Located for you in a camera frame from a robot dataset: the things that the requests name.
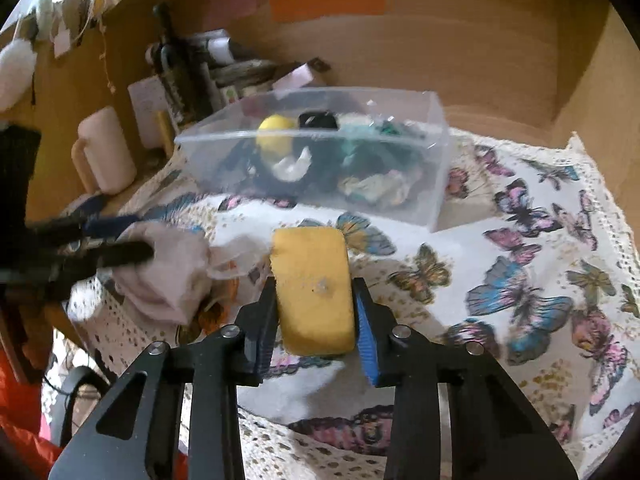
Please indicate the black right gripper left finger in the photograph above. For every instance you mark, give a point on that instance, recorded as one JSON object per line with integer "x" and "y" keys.
{"x": 239, "y": 354}

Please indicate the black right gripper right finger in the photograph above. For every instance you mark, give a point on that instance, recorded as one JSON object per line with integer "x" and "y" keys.
{"x": 394, "y": 355}

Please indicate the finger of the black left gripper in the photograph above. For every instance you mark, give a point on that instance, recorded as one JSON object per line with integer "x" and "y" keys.
{"x": 112, "y": 255}
{"x": 105, "y": 228}

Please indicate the pink white cloth bag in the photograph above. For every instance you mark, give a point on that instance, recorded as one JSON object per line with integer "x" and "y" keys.
{"x": 184, "y": 271}

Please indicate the yellow sponge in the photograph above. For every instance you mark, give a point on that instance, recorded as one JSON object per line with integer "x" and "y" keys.
{"x": 314, "y": 290}

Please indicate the yellow patterned soft toy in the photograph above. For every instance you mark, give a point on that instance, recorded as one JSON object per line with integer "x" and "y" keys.
{"x": 380, "y": 191}

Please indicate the green knitted cloth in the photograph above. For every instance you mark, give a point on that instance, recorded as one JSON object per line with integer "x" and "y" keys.
{"x": 378, "y": 146}

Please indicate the black chain pouch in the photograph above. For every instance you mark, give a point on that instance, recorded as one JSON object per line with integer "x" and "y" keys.
{"x": 287, "y": 155}

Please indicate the pink mug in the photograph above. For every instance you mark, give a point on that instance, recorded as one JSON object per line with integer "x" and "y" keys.
{"x": 100, "y": 154}

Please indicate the white note paper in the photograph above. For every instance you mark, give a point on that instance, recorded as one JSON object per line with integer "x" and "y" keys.
{"x": 151, "y": 110}

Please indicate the butterfly print lace tablecloth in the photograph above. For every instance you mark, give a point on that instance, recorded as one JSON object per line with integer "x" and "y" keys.
{"x": 532, "y": 258}

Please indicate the dark wine bottle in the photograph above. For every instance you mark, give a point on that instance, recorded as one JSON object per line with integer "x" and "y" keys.
{"x": 183, "y": 73}

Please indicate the white fluffy pom-pom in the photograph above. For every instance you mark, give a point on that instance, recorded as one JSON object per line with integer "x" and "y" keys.
{"x": 18, "y": 61}

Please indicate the stack of magazines and papers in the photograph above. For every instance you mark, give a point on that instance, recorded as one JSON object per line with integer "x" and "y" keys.
{"x": 235, "y": 70}

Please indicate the clear plastic storage box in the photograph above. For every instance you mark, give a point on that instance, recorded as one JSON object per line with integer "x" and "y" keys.
{"x": 206, "y": 144}

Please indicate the small white cardboard box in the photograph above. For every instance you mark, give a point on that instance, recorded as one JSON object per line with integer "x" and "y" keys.
{"x": 303, "y": 76}

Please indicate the pink sticky note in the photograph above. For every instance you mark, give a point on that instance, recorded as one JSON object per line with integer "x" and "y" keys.
{"x": 220, "y": 13}

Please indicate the orange sticky note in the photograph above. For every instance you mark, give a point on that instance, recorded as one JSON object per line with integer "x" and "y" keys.
{"x": 290, "y": 11}

